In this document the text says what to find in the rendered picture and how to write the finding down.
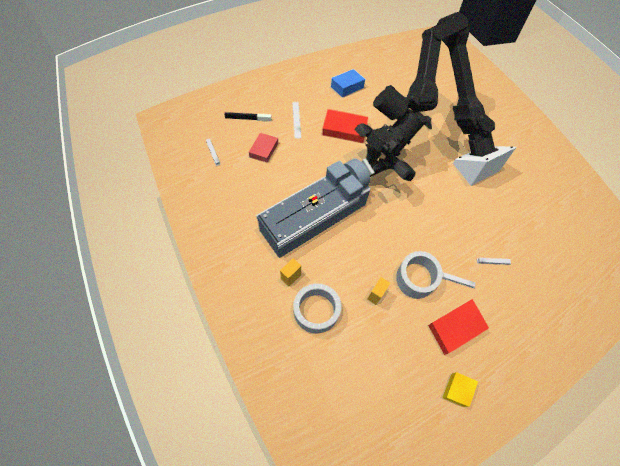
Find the red rectangular block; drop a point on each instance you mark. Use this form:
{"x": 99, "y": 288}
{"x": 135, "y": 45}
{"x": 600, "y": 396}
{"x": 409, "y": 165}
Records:
{"x": 458, "y": 327}
{"x": 341, "y": 125}
{"x": 263, "y": 147}

